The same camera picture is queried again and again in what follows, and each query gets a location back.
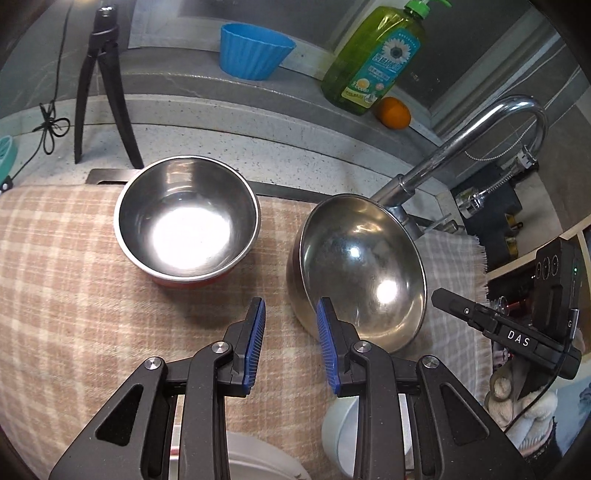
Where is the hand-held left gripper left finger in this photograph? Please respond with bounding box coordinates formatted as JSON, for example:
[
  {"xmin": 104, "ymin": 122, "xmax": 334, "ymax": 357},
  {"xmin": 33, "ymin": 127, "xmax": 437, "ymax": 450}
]
[{"xmin": 48, "ymin": 298, "xmax": 267, "ymax": 480}]

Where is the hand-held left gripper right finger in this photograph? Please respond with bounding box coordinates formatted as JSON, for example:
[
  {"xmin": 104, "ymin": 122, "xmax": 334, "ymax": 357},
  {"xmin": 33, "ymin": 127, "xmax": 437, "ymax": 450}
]
[{"xmin": 315, "ymin": 296, "xmax": 536, "ymax": 480}]

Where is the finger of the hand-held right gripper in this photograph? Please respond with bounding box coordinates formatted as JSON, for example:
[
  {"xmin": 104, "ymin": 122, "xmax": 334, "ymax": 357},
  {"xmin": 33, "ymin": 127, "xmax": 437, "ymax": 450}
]
[{"xmin": 431, "ymin": 287, "xmax": 499, "ymax": 341}]

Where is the white bowl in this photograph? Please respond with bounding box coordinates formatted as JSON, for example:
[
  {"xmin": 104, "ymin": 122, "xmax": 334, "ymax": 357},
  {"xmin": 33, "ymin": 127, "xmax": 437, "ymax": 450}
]
[{"xmin": 322, "ymin": 396, "xmax": 370, "ymax": 478}]

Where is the large steel bowl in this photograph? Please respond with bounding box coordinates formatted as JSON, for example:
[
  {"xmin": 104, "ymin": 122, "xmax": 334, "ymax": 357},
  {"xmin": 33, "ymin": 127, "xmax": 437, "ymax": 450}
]
[{"xmin": 287, "ymin": 194, "xmax": 428, "ymax": 355}]

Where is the white plate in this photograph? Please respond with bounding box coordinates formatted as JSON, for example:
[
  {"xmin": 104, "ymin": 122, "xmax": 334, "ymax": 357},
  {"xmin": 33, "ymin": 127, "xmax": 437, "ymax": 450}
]
[{"xmin": 225, "ymin": 431, "xmax": 308, "ymax": 480}]

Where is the red steel bowl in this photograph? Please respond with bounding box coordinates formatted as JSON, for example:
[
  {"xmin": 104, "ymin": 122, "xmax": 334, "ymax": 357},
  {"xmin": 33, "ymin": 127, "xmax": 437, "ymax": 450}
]
[{"xmin": 114, "ymin": 156, "xmax": 260, "ymax": 288}]

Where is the person's right forearm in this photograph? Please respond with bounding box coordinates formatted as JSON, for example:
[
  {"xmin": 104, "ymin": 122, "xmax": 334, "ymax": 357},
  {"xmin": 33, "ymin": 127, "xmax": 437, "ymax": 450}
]
[{"xmin": 485, "ymin": 369, "xmax": 561, "ymax": 460}]

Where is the wooden shelf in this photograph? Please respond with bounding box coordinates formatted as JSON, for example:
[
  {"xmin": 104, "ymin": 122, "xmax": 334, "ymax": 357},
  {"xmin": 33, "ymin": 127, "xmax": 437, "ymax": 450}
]
[{"xmin": 485, "ymin": 226, "xmax": 591, "ymax": 315}]

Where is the dark knife block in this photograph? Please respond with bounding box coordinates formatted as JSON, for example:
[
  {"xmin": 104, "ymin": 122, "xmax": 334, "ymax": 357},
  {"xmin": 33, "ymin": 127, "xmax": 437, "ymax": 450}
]
[{"xmin": 462, "ymin": 171, "xmax": 548, "ymax": 273}]

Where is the chrome faucet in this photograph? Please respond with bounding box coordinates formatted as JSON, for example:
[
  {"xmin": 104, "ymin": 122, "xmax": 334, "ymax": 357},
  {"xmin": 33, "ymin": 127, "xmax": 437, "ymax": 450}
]
[{"xmin": 369, "ymin": 95, "xmax": 550, "ymax": 241}]

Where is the plaid cloth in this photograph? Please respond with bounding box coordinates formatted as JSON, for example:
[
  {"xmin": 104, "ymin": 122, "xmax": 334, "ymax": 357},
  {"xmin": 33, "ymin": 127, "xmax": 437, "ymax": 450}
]
[{"xmin": 0, "ymin": 185, "xmax": 488, "ymax": 480}]

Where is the orange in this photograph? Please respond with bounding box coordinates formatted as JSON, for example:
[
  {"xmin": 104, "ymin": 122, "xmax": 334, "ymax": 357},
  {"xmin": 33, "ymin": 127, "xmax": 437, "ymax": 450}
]
[{"xmin": 379, "ymin": 97, "xmax": 411, "ymax": 130}]

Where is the green dish soap bottle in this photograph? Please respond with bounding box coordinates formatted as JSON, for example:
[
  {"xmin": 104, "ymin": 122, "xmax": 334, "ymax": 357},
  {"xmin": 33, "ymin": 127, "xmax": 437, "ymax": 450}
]
[{"xmin": 321, "ymin": 0, "xmax": 453, "ymax": 115}]

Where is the black tripod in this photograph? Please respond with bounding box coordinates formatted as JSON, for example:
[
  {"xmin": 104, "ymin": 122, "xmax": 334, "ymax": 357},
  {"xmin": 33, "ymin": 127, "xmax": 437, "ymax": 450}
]
[{"xmin": 74, "ymin": 4, "xmax": 145, "ymax": 169}]

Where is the blue fluted cup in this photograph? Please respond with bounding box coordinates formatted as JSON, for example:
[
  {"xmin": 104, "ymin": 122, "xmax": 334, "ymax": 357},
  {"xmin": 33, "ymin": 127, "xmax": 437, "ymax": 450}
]
[{"xmin": 219, "ymin": 23, "xmax": 297, "ymax": 81}]

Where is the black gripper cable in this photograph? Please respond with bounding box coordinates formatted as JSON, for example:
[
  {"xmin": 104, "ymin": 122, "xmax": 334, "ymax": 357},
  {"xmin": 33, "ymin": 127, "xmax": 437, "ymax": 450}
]
[{"xmin": 503, "ymin": 309, "xmax": 579, "ymax": 435}]

